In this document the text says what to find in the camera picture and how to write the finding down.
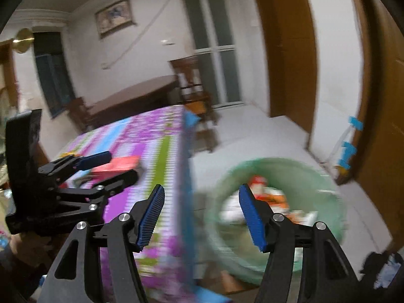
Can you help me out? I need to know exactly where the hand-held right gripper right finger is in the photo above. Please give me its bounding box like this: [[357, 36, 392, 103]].
[[238, 183, 360, 303]]

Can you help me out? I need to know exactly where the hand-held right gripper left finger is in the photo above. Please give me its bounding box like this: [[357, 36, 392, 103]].
[[39, 184, 166, 303]]

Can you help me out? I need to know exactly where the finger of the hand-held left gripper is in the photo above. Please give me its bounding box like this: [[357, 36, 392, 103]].
[[57, 170, 139, 203], [38, 151, 112, 177]]

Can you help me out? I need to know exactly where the bin with green bag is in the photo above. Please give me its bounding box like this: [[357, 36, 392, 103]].
[[202, 157, 348, 283]]

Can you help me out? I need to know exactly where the red carton box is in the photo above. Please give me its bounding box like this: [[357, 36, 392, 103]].
[[91, 156, 141, 177]]

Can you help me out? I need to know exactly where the dark wooden chair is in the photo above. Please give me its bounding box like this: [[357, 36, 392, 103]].
[[68, 97, 92, 133], [169, 55, 220, 154]]

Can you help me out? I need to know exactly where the dark wooden dining table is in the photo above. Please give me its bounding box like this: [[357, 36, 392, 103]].
[[87, 75, 179, 127]]

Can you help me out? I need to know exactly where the dark window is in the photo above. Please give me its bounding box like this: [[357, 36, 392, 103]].
[[32, 32, 76, 119]]

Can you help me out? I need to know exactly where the dark cloth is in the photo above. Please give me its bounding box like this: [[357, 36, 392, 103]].
[[360, 251, 404, 291]]

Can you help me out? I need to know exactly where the frosted glass double door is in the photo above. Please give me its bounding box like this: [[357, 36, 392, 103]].
[[179, 0, 245, 109]]

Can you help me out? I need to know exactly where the brown wooden door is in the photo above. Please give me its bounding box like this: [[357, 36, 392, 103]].
[[249, 0, 318, 152]]

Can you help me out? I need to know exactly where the wooden kitchen doorway frame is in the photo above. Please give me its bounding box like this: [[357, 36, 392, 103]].
[[0, 42, 18, 108]]

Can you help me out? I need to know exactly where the round gold wall plate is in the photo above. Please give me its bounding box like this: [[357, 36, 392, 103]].
[[13, 28, 35, 54]]

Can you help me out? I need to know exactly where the wall cable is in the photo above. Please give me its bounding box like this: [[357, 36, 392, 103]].
[[103, 0, 177, 70]]

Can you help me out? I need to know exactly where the framed wall picture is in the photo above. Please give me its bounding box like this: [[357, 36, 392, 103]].
[[95, 0, 135, 38]]

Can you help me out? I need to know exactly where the brown wooden door frame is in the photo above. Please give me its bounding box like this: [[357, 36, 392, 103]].
[[335, 0, 404, 247]]

